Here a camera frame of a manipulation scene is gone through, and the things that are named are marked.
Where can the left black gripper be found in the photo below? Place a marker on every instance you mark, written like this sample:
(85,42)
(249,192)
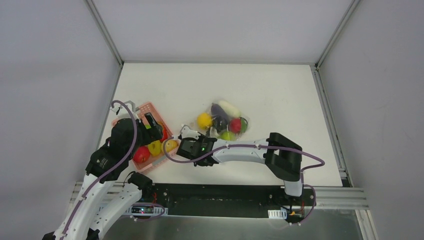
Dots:
(154,126)

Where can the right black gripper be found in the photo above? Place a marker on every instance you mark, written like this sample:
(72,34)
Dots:
(185,147)

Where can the green fake lime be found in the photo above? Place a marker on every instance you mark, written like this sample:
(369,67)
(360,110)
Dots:
(227,136)

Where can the clear zip top bag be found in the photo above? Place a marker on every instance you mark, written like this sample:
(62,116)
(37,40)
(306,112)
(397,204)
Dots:
(211,132)

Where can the white fake radish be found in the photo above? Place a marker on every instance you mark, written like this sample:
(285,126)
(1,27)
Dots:
(230,109)

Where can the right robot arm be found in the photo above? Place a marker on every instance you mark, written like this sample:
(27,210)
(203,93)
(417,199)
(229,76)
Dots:
(281,155)

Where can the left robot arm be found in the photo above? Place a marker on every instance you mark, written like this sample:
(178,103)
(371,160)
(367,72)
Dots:
(86,221)

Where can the red fake mango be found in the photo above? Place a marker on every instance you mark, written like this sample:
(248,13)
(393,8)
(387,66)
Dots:
(164,133)

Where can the yellow-green fake fruit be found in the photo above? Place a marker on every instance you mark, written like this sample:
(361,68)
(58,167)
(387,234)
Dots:
(155,148)

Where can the yellow fake pear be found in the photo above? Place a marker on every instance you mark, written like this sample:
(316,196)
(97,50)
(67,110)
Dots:
(169,145)

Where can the red fake apple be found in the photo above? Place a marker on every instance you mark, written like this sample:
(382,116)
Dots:
(141,155)

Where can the yellow fake lemon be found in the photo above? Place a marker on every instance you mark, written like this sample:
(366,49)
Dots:
(204,121)

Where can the pink plastic basket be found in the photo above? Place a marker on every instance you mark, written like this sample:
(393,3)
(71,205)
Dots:
(128,153)

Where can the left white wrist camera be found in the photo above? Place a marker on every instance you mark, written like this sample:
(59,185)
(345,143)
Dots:
(124,109)

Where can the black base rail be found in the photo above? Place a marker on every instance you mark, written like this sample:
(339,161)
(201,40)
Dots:
(228,201)

